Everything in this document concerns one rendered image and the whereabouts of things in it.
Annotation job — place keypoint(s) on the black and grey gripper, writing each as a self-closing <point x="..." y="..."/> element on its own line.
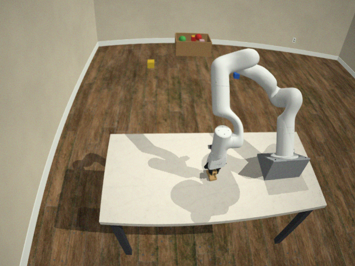
<point x="215" y="163"/>

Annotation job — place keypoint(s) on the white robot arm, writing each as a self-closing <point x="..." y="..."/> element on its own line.
<point x="244" y="62"/>

